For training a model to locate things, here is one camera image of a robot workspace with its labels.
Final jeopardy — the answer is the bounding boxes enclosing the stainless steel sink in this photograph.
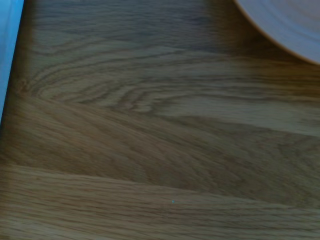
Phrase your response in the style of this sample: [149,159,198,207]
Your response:
[0,0,25,126]

